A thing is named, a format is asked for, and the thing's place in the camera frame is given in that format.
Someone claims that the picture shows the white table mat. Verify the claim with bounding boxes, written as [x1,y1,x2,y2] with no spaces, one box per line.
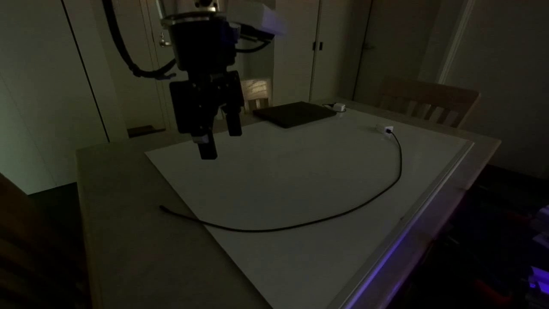
[144,106,476,309]

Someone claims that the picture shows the white room door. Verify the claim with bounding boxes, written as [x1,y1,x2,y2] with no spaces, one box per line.
[140,0,247,128]

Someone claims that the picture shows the white closet door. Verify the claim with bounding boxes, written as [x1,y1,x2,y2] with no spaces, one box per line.
[272,0,319,107]
[310,0,374,104]

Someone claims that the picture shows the small black floor box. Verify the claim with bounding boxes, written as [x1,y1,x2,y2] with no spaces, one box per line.
[125,123,168,138]

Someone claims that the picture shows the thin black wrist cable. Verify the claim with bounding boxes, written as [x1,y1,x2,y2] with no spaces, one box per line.
[231,20,271,56]

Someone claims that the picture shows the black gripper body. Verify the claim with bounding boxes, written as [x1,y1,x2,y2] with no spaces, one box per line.
[168,22,243,135]

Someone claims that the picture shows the black charger cable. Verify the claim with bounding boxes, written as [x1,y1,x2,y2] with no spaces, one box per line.
[157,130,404,234]

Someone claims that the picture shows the thick black arm hose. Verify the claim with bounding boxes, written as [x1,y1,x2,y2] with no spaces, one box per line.
[101,0,178,80]

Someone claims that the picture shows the black closed laptop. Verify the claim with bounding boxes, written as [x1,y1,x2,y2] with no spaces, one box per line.
[252,99,339,130]

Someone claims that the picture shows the white robot base blue lights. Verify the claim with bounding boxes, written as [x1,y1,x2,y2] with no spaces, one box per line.
[524,202,549,298]

